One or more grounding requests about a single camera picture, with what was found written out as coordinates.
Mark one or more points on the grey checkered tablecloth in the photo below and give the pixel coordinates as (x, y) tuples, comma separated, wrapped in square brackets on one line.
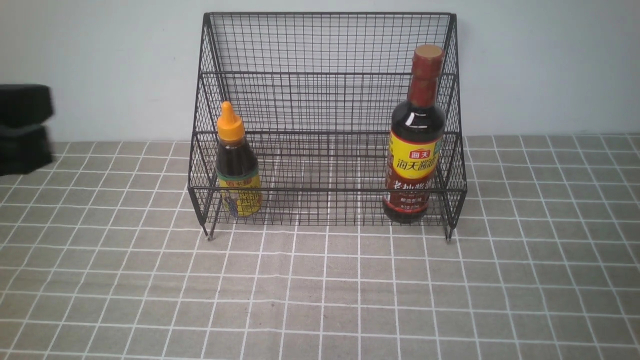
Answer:
[(102, 258)]

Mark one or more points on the black wire mesh rack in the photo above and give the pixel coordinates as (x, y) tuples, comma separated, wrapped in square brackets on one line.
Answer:
[(316, 92)]

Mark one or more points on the small orange-capped sauce bottle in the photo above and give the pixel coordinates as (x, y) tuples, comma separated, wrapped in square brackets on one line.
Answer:
[(236, 166)]

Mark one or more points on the tall dark soy sauce bottle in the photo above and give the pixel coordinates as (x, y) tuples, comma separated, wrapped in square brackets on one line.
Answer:
[(415, 141)]

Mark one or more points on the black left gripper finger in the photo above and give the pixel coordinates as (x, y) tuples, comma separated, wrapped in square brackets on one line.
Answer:
[(25, 104), (24, 150)]

